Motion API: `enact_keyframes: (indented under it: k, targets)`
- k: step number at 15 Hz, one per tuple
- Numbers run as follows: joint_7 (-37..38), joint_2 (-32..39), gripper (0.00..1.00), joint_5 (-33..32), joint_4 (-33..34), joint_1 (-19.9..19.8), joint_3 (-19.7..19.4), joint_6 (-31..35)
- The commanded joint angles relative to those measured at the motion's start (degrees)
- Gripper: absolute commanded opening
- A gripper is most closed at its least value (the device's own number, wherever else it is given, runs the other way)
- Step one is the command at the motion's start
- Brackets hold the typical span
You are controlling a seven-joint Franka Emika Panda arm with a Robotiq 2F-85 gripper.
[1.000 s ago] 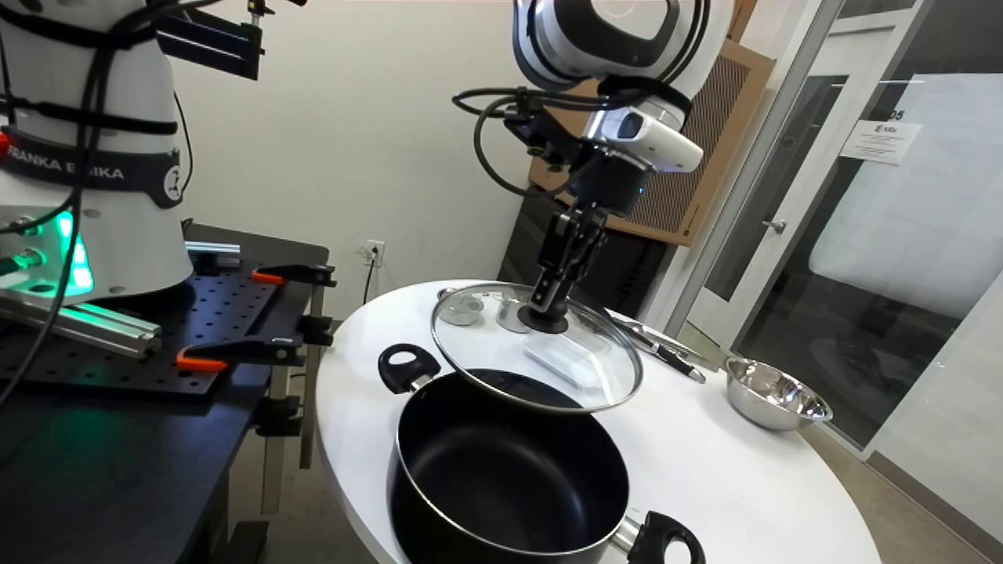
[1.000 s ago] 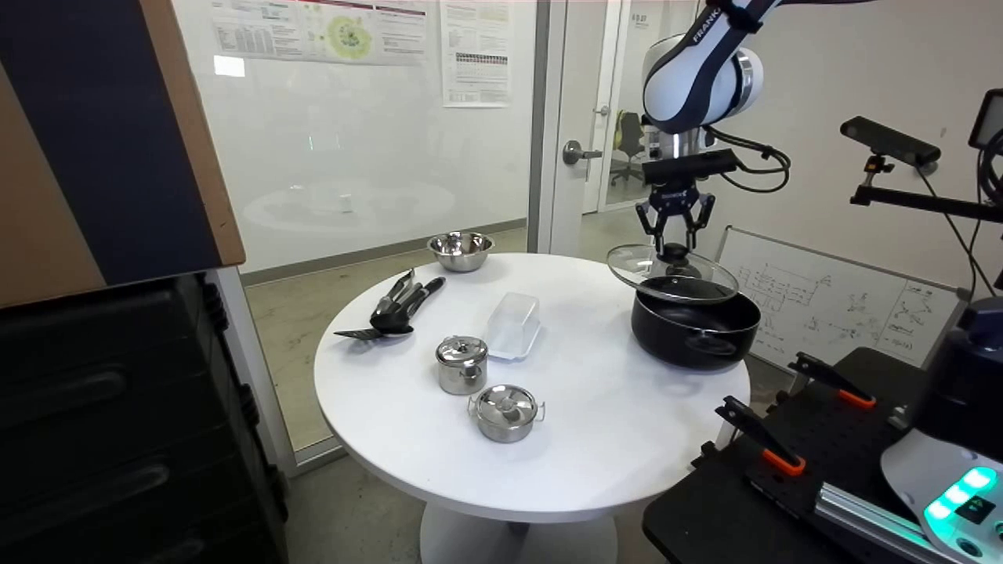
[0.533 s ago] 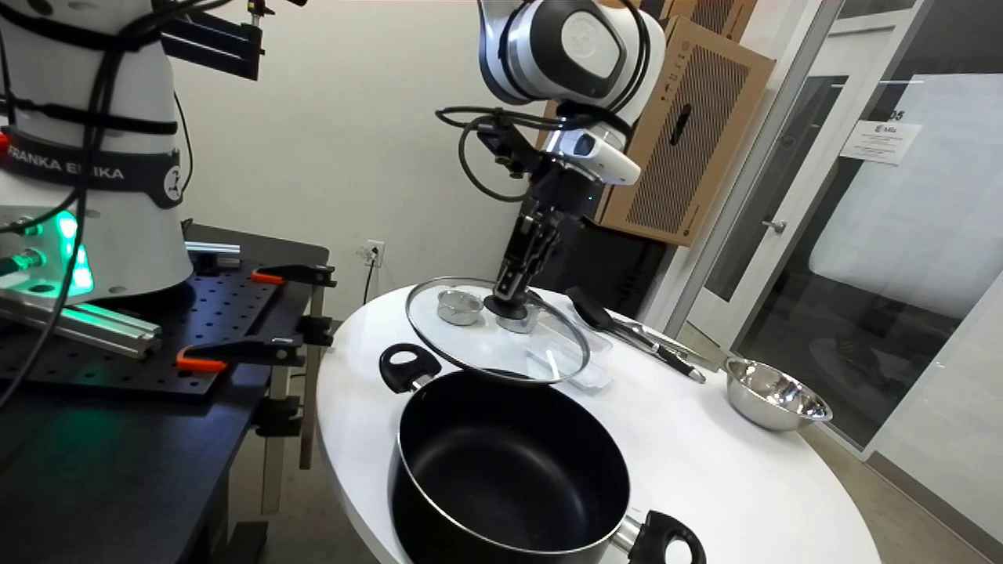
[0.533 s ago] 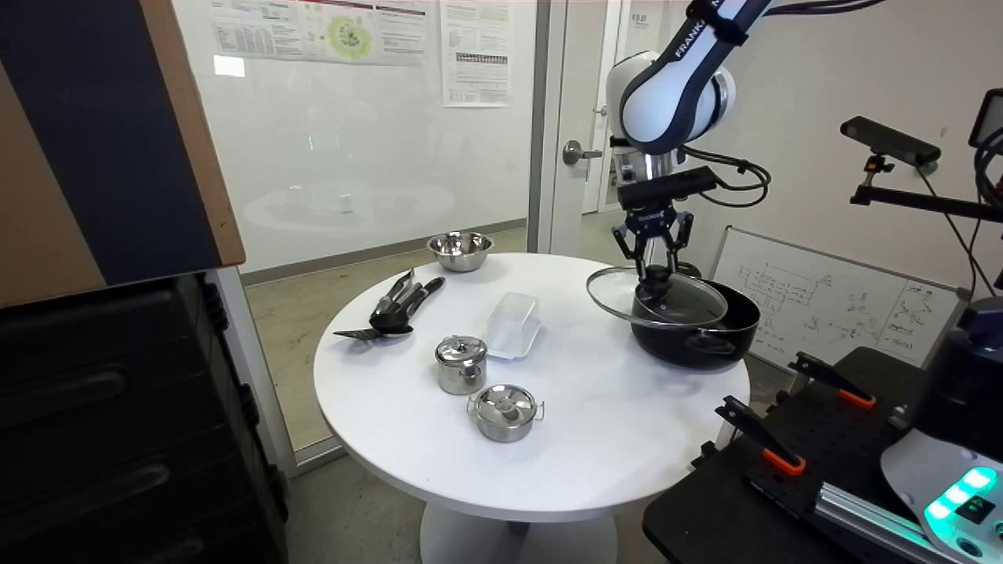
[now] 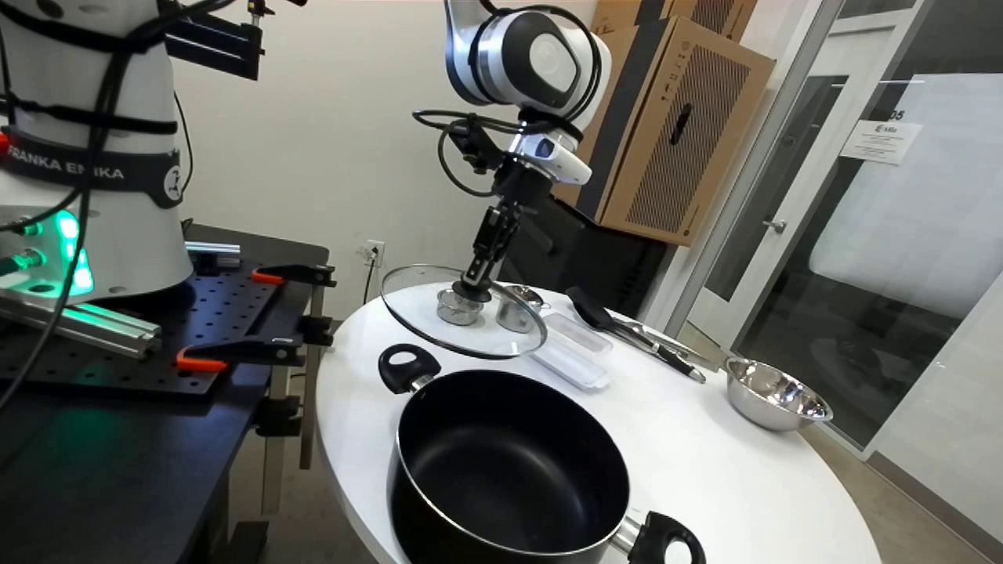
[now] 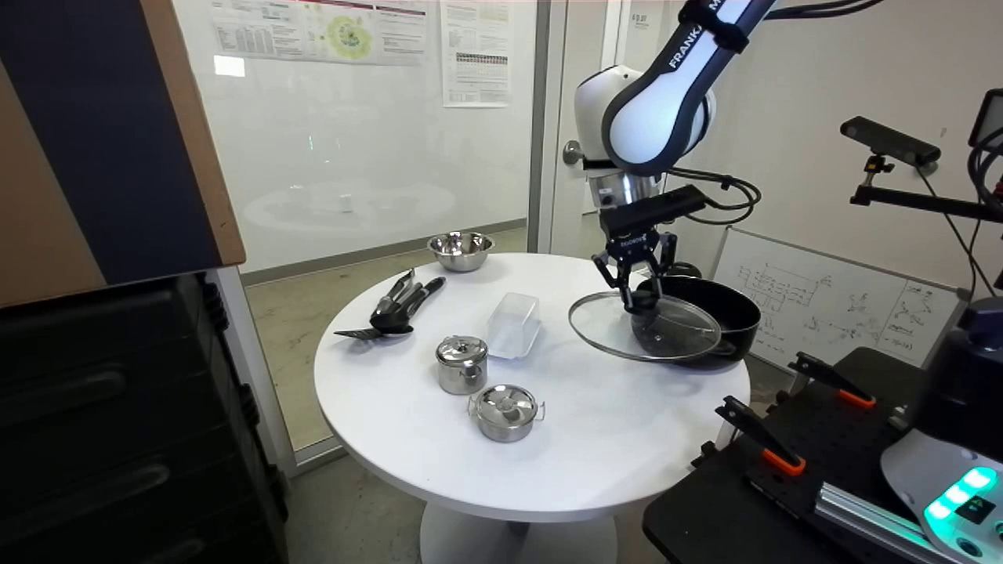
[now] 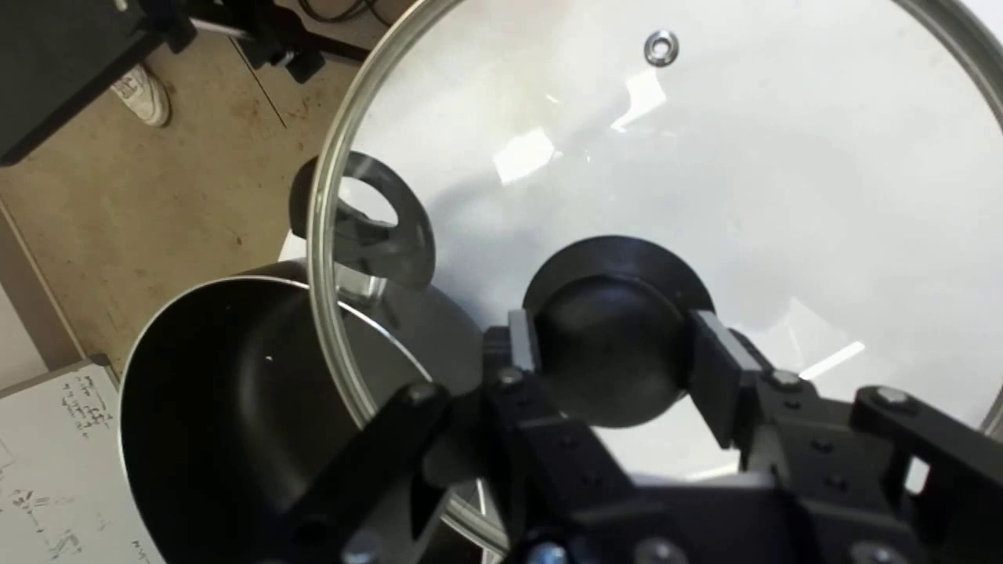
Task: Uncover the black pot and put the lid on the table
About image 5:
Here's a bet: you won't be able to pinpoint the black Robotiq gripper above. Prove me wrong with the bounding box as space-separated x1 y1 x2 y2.
450 164 557 302

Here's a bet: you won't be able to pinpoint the clear plastic container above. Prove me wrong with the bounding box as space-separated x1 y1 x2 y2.
531 310 619 394

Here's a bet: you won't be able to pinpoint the black perforated breadboard table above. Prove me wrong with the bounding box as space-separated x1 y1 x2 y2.
0 223 336 564

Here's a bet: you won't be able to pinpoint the steel mixing bowl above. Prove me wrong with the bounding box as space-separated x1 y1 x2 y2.
723 354 836 436

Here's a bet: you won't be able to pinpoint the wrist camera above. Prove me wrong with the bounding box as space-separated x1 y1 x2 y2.
508 128 595 192

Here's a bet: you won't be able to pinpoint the black cooking pot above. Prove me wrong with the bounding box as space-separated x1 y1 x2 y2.
372 338 711 564

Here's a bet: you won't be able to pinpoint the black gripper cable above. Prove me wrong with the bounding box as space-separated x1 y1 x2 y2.
409 104 526 203

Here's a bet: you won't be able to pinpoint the aluminium rail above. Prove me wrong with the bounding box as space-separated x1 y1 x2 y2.
0 285 167 360

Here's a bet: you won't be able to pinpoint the black clamp with orange handle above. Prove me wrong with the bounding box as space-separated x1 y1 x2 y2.
173 332 320 378
246 259 343 291

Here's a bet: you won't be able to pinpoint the glass lid with black knob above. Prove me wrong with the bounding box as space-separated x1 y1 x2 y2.
380 259 553 364

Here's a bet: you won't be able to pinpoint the black kitchen tongs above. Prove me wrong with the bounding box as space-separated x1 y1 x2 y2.
564 289 711 386

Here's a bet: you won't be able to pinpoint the white paper door sign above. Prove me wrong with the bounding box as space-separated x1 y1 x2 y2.
836 117 924 168

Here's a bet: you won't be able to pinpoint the black device on stand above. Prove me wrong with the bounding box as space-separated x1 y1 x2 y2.
148 3 266 84

